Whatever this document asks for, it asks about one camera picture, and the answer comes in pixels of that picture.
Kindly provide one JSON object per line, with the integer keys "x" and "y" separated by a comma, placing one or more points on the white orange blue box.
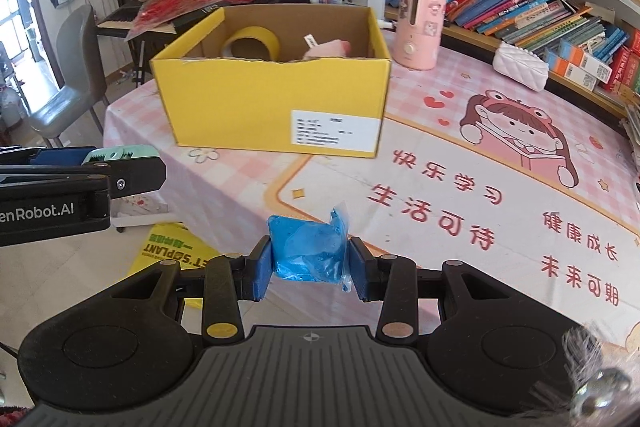
{"x": 567, "y": 72}
{"x": 585, "y": 59}

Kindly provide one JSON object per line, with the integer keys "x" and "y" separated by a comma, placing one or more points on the yellow tape roll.
{"x": 260, "y": 39}

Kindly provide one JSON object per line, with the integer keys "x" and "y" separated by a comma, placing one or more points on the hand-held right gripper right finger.
{"x": 361, "y": 272}

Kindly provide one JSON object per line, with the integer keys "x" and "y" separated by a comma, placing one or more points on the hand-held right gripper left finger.
{"x": 260, "y": 274}

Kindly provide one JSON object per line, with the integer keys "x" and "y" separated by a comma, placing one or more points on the blue plastic packet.
{"x": 305, "y": 252}

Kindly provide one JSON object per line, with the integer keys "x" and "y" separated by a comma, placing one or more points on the pink printed tablecloth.
{"x": 450, "y": 207}

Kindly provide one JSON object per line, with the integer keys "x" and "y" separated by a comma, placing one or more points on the mint green clip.
{"x": 132, "y": 152}

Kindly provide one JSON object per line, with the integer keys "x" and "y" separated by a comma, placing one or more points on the white quilted pouch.
{"x": 520, "y": 67}

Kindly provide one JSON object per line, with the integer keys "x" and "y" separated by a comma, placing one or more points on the red plastic packet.
{"x": 170, "y": 7}

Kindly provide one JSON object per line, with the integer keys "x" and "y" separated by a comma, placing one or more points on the yellow cardboard box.
{"x": 240, "y": 107}

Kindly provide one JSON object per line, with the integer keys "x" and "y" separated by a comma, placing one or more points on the pink humidifier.
{"x": 417, "y": 27}

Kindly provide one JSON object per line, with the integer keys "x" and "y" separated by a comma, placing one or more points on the red book set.
{"x": 622, "y": 64}

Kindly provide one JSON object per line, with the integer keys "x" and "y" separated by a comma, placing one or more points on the pink duck plush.
{"x": 330, "y": 49}

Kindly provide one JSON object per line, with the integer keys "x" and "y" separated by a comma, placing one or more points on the yellow plastic bag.
{"x": 165, "y": 252}

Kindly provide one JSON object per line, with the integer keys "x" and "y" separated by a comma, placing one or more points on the grey chair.
{"x": 70, "y": 72}

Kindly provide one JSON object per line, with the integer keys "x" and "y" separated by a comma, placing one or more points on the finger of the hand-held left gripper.
{"x": 60, "y": 155}
{"x": 135, "y": 179}

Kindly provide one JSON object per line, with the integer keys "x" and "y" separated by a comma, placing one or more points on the wooden bookshelf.
{"x": 450, "y": 32}

